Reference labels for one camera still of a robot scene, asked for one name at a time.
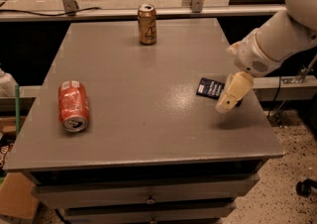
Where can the gold upright can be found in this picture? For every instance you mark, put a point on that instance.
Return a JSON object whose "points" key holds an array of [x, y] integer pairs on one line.
{"points": [[147, 24]]}

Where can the upper drawer knob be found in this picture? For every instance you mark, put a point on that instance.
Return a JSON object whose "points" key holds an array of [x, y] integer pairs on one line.
{"points": [[150, 200]]}

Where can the orange crushed soda can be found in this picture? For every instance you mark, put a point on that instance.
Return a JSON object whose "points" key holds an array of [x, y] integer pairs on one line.
{"points": [[73, 106]]}

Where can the black chair caster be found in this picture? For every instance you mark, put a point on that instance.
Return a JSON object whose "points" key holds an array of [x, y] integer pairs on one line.
{"points": [[305, 187]]}

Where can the grey drawer cabinet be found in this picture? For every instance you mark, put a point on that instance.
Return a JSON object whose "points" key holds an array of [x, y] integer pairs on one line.
{"points": [[148, 134]]}

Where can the white plastic jug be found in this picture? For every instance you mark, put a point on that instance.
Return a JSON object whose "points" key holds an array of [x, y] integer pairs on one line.
{"points": [[7, 84]]}

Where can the green pole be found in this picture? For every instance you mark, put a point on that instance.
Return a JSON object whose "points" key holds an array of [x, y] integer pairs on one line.
{"points": [[17, 109]]}

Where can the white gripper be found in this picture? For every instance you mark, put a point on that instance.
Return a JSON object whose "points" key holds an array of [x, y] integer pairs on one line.
{"points": [[250, 55]]}

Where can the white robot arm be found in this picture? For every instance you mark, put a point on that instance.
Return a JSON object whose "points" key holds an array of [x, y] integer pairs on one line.
{"points": [[287, 33]]}

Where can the drawer knob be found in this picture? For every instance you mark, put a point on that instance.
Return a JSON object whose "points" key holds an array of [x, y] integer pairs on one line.
{"points": [[150, 200], [153, 221]]}

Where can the cardboard box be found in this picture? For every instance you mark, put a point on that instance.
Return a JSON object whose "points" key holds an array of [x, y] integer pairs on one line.
{"points": [[16, 199]]}

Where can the lower drawer knob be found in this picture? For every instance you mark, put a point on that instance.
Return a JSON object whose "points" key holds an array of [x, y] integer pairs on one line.
{"points": [[153, 221]]}

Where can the blue rxbar wrapper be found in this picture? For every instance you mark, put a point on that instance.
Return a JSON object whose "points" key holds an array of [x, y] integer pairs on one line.
{"points": [[210, 88]]}

